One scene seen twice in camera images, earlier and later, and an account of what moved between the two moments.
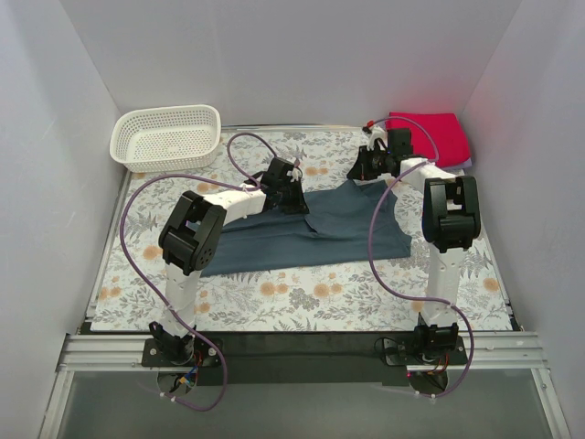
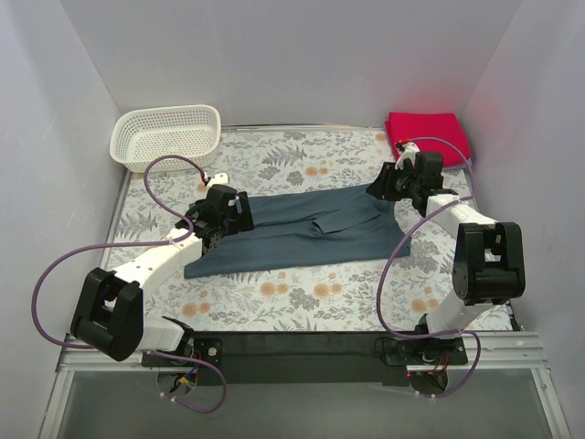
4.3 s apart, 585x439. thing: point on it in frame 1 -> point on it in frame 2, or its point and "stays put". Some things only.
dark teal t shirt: [360, 220] stays put
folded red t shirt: [439, 137] stays put
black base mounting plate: [302, 358] stays put
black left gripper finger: [293, 201] -> [245, 222]
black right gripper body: [362, 165] -> [381, 186]
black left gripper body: [292, 198] -> [243, 211]
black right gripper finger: [366, 166] -> [384, 187]
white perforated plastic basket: [166, 139] stays put
